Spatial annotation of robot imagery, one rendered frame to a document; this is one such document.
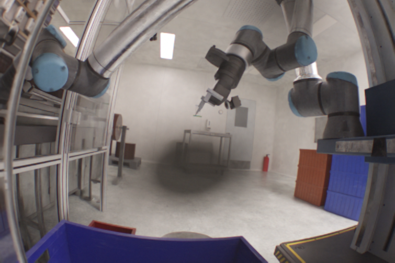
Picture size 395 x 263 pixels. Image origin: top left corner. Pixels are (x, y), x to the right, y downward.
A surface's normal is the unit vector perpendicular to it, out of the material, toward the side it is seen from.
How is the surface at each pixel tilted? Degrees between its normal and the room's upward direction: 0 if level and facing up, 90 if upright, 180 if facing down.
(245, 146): 90
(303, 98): 99
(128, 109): 90
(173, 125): 90
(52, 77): 131
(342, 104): 90
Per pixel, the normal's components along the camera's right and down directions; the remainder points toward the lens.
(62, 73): 0.58, 0.67
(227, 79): 0.12, -0.05
